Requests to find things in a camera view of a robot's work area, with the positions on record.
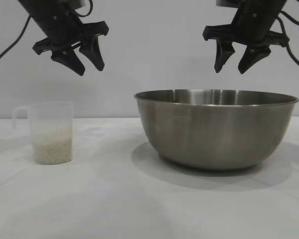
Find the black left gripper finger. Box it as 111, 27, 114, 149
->
51, 48, 86, 77
78, 36, 106, 72

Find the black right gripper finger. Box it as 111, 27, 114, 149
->
238, 45, 272, 75
213, 39, 236, 74

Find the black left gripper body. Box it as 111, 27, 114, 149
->
17, 0, 109, 55

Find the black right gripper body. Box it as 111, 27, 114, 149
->
203, 0, 290, 48

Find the clear plastic measuring cup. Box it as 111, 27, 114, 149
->
11, 101, 74, 165

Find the stainless steel mixing bowl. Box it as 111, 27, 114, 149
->
134, 89, 299, 171

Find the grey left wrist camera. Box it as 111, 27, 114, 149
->
69, 0, 87, 8

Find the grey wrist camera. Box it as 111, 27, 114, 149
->
215, 0, 237, 7
69, 0, 87, 8

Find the thin black left gripper cable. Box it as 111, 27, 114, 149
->
73, 0, 94, 18

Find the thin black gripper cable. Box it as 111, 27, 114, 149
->
279, 9, 299, 27
73, 0, 94, 18

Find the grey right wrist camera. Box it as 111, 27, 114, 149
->
215, 0, 237, 7

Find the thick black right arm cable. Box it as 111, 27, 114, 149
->
274, 15, 299, 75

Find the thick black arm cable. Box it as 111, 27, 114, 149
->
0, 16, 31, 72
274, 15, 299, 75

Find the thin black right gripper cable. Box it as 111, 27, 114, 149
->
279, 9, 299, 27

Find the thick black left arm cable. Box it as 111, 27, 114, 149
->
0, 16, 31, 72

